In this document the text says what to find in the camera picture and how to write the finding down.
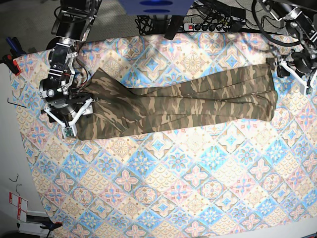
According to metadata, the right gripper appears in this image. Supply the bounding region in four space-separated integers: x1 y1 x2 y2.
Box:
44 92 90 120

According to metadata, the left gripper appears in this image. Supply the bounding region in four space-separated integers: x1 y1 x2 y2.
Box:
266 51 317 77

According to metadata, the camouflage T-shirt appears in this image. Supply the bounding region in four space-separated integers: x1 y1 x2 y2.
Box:
76 64 278 140

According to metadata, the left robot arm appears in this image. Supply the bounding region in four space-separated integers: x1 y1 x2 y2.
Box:
251 0 317 77

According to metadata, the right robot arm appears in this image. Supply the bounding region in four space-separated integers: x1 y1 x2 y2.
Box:
39 0 101 122

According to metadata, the black hex key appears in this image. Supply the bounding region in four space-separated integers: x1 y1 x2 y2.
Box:
7 97 27 108

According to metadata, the red black table clamp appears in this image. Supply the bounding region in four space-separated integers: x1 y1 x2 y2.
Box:
0 55 21 76

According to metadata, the white power strip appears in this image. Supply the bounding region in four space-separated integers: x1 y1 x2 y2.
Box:
183 23 232 33

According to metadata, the red white paper label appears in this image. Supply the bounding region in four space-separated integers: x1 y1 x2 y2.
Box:
9 192 28 223

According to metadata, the patterned tile tablecloth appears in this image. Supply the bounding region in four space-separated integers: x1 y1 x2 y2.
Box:
9 32 317 238

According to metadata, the orange blue bottom clamp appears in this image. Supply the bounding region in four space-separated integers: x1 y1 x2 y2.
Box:
40 222 62 231

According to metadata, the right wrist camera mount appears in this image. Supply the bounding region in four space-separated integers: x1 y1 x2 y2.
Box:
42 97 93 138

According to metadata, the black center post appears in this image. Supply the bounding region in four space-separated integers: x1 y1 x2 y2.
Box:
164 15 184 40

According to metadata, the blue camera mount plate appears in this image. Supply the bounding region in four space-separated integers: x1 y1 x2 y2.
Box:
119 0 194 15

